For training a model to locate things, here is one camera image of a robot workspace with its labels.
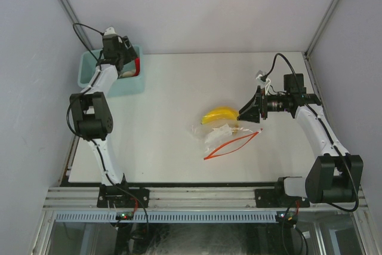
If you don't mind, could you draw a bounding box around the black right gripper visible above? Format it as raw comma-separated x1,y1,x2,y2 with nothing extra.
238,86,289,123

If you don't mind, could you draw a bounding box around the red fake chili pepper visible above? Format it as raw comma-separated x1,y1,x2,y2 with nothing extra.
134,57,140,76

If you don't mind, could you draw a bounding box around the clear zip top bag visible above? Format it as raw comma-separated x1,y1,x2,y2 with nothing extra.
190,114,263,161

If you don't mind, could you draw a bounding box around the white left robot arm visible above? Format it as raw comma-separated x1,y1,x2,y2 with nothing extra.
67,27,138,186

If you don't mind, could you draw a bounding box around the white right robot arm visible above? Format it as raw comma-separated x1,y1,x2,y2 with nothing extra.
238,71,363,207

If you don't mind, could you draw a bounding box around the yellow fake banana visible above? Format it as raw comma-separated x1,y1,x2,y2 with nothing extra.
201,106,239,125

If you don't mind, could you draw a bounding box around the teal plastic bin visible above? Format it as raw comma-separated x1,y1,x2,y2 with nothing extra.
78,45,145,97

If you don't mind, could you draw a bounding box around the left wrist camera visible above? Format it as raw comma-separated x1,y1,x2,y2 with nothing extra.
103,26,122,42

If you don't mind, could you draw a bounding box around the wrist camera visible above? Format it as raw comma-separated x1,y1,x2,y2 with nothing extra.
103,26,122,42
255,70,271,94

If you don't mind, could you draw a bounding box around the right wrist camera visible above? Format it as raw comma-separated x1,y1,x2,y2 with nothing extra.
255,70,271,94

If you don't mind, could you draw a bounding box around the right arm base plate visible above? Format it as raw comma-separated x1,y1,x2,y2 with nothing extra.
254,189,310,208

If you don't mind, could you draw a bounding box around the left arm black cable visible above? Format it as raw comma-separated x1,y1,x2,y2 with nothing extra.
66,23,126,190

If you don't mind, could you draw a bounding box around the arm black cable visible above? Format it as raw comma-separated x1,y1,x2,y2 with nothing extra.
262,53,361,211
66,23,126,190

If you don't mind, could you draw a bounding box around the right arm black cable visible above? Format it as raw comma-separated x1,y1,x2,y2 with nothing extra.
262,53,361,211

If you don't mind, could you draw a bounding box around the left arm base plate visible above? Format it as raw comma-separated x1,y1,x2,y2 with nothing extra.
97,185,150,208

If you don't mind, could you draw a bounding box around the aluminium frame rail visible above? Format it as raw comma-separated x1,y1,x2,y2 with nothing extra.
42,185,368,211

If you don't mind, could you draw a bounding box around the blue slotted cable duct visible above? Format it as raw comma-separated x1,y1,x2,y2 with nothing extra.
56,211,278,223

